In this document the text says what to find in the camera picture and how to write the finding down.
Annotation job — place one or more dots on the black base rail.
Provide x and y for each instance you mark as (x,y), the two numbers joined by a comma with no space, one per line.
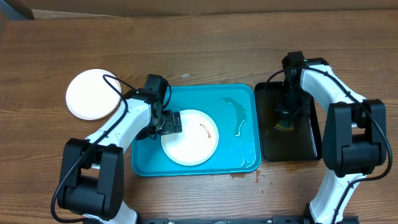
(283,219)

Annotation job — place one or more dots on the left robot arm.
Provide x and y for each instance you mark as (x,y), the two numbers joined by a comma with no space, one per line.
(91,187)

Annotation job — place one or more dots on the green yellow sponge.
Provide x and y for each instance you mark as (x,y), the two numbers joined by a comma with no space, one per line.
(285,125)

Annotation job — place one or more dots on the white plate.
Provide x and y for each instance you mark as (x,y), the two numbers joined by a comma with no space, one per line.
(89,97)
(196,143)

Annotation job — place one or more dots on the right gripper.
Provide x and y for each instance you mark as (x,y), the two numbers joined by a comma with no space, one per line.
(286,112)

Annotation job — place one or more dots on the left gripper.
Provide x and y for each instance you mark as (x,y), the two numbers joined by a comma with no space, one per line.
(173,122)

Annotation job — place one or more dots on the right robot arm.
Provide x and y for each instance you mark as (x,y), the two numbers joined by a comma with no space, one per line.
(355,147)

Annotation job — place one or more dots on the teal plastic tray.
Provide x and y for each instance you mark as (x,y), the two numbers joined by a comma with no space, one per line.
(232,107)

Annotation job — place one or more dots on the black water tray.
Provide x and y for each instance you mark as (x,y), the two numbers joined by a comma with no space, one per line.
(303,143)

